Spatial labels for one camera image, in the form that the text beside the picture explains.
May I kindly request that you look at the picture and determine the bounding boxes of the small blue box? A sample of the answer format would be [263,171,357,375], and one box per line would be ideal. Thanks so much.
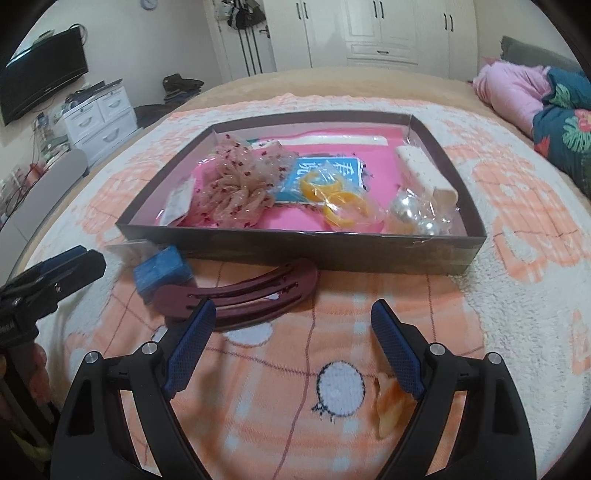
[133,246,194,305]

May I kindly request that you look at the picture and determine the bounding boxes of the white drawer cabinet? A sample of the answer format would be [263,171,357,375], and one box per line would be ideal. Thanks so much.
[61,79,138,165]

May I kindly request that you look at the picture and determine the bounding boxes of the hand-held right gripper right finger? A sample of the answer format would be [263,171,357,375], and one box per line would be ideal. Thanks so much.
[370,299,539,480]

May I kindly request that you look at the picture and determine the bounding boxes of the white door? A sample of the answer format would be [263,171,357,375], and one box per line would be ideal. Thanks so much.
[205,0,278,82]

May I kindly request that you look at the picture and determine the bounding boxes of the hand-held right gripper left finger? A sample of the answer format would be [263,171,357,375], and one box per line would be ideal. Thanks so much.
[50,298,217,480]

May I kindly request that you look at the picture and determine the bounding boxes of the person's left hand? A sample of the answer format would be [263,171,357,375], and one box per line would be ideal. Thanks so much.
[30,344,48,376]

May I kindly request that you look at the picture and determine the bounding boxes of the brown cardboard box pink lining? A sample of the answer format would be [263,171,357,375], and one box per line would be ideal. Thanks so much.
[115,111,488,277]

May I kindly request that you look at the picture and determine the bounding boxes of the pink quilt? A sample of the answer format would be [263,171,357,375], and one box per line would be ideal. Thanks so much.
[473,62,555,139]

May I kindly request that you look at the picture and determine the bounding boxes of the bed with tan bedspread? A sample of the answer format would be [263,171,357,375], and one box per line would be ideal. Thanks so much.
[0,67,591,324]

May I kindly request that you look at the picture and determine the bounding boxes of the small white packet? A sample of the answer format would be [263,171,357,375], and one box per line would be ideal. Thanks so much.
[161,178,197,227]

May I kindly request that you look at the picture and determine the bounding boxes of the dark clothes pile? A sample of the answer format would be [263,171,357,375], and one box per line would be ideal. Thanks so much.
[134,102,174,129]

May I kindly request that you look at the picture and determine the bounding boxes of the clear plastic packet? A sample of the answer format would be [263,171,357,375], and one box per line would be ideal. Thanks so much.
[105,240,160,260]

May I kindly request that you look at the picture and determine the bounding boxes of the cream hair clip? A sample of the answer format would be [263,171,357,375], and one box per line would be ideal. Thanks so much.
[396,144,461,216]

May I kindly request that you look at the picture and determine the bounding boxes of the white wardrobe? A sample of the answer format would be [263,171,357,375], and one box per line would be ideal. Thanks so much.
[272,0,478,79]

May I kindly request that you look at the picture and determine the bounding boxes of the amber bangles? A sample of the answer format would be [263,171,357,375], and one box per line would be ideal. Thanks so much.
[298,172,380,232]

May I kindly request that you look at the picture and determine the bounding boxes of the pearl beads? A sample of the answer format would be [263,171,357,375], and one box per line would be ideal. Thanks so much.
[385,189,455,237]

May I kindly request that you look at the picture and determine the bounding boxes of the peach hair claw clip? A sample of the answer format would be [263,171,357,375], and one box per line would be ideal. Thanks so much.
[375,373,414,439]

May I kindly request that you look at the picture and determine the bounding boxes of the teal floral quilt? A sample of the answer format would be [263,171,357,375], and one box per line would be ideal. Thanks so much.
[532,68,591,174]

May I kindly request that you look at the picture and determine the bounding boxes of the dotted sheer beige scrunchie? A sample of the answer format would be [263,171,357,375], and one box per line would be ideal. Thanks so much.
[193,134,298,228]

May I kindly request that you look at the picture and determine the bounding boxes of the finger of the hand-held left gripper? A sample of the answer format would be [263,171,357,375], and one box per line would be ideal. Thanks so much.
[14,246,88,278]
[0,253,107,320]

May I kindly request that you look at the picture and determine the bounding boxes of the teal booklet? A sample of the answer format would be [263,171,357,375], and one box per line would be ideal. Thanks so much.
[274,156,370,206]

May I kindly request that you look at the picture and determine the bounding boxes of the black wall television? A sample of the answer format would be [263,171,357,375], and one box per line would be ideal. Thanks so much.
[0,28,89,126]

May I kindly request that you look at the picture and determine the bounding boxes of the maroon hair comb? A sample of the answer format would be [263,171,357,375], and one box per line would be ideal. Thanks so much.
[152,258,320,331]

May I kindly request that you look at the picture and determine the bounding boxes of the hanging bags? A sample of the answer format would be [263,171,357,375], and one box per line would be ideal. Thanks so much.
[215,0,267,30]

